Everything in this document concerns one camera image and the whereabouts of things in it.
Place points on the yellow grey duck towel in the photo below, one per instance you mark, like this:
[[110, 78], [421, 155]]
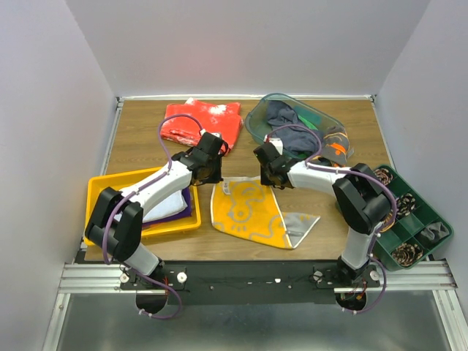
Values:
[[244, 208]]

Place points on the aluminium frame rail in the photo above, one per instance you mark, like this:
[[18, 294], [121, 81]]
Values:
[[76, 279]]

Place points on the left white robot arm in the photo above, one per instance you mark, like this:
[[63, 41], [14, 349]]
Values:
[[115, 224]]

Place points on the teal plastic basket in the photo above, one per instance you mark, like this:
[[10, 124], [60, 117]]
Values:
[[258, 127]]

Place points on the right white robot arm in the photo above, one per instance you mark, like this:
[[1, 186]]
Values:
[[366, 204]]

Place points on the rolled patterned sock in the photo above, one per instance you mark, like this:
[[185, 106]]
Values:
[[384, 175], [405, 204]]

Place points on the rolled brown sock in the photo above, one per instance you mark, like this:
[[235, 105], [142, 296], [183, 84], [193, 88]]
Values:
[[407, 254]]

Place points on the grey orange towel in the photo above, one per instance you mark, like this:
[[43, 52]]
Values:
[[335, 148]]

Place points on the red white folded towel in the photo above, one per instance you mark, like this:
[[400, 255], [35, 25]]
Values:
[[223, 119]]

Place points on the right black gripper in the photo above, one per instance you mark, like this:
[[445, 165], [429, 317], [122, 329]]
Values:
[[264, 180]]

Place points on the green towel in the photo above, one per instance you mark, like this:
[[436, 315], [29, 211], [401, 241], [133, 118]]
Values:
[[310, 118]]

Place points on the grey rolled sock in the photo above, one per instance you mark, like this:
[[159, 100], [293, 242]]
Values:
[[435, 232]]

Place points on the yellow plastic tray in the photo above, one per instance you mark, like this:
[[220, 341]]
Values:
[[119, 181]]

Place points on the green divided organizer box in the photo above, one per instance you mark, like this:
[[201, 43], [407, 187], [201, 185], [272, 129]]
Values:
[[407, 229]]

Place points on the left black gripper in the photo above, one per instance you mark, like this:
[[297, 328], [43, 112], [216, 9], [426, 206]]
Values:
[[217, 178]]

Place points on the dark blue towel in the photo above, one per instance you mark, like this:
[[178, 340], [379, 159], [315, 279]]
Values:
[[297, 138]]

